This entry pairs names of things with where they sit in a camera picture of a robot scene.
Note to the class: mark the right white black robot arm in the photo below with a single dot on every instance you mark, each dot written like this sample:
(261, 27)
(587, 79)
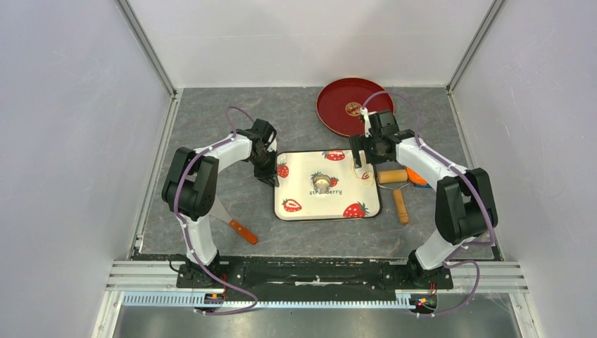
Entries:
(465, 211)

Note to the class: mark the white dough piece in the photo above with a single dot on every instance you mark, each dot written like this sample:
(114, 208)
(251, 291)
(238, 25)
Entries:
(321, 183)

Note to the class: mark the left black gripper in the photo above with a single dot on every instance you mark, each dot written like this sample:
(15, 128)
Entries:
(269, 177)

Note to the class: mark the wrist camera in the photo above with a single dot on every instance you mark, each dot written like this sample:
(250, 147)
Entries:
(378, 123)
(261, 130)

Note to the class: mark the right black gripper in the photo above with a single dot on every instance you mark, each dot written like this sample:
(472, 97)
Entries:
(361, 143)

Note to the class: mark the wooden dough roller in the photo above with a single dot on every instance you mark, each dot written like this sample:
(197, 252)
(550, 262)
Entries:
(396, 176)

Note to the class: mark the white strawberry tray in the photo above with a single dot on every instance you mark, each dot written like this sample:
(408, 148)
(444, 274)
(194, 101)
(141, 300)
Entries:
(350, 194)

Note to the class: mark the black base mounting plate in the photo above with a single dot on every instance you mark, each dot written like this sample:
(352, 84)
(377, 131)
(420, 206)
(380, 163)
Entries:
(274, 278)

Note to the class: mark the orange curved toy track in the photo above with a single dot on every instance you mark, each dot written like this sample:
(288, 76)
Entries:
(414, 177)

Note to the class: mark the metal scraper orange handle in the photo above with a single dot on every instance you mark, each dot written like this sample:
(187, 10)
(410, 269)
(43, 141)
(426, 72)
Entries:
(220, 212)

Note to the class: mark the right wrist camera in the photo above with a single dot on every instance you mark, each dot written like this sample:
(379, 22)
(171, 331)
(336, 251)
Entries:
(378, 123)

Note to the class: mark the round red plate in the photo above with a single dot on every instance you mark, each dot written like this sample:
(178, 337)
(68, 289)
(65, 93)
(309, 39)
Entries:
(338, 104)

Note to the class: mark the aluminium frame rail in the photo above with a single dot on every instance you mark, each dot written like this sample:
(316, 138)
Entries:
(153, 283)

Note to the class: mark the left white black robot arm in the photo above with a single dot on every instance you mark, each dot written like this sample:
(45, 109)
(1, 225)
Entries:
(190, 187)

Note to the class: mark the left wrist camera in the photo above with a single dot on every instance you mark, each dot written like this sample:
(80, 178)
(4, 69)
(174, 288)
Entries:
(261, 130)

